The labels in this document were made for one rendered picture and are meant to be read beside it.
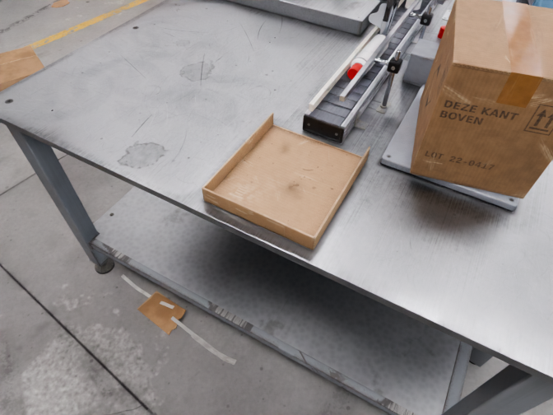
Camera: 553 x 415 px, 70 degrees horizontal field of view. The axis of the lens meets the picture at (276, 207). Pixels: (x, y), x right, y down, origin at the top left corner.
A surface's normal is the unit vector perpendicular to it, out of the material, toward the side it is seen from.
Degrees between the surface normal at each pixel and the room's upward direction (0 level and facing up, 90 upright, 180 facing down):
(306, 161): 0
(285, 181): 0
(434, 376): 0
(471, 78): 90
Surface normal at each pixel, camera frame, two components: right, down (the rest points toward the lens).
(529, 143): -0.30, 0.72
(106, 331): 0.02, -0.65
